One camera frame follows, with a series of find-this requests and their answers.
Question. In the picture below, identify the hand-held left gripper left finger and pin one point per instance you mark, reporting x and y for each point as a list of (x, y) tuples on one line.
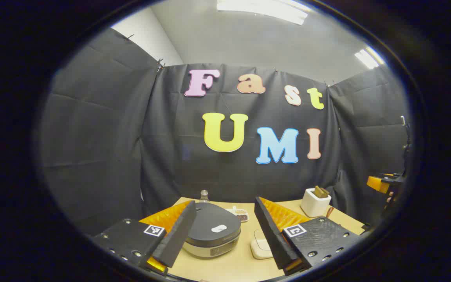
[(178, 235)]

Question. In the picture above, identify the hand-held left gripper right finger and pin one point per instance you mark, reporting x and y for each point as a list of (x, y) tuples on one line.
[(272, 239)]

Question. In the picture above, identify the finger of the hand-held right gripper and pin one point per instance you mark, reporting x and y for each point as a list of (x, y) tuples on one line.
[(376, 183)]

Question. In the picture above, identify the white rice box clear lid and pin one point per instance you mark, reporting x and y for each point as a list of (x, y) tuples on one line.
[(260, 246)]

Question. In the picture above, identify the grey rice cooker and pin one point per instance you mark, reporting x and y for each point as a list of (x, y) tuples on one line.
[(217, 229)]

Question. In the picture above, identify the white divided grain dish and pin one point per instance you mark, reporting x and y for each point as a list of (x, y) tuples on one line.
[(241, 214)]

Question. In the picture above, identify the small glass bottle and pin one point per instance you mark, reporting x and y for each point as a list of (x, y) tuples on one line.
[(204, 196)]

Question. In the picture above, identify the white toaster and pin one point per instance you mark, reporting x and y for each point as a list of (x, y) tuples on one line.
[(313, 204)]

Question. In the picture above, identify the brown toast slice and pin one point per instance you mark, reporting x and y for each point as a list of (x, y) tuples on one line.
[(321, 191)]

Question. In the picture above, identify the ceiling light panel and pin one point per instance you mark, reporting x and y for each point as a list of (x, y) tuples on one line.
[(264, 8), (368, 58)]

